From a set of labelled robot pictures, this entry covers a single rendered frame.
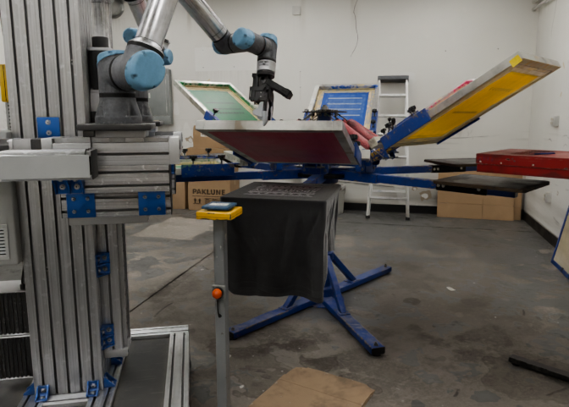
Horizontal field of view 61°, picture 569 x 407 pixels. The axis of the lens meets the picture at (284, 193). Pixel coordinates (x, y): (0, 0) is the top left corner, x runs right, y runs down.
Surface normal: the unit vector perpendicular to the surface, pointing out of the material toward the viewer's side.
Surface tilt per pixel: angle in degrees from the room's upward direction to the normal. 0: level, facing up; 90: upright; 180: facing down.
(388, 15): 90
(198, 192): 90
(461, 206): 75
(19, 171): 90
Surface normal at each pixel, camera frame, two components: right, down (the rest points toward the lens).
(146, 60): 0.69, 0.23
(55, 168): 0.18, 0.16
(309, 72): -0.24, 0.15
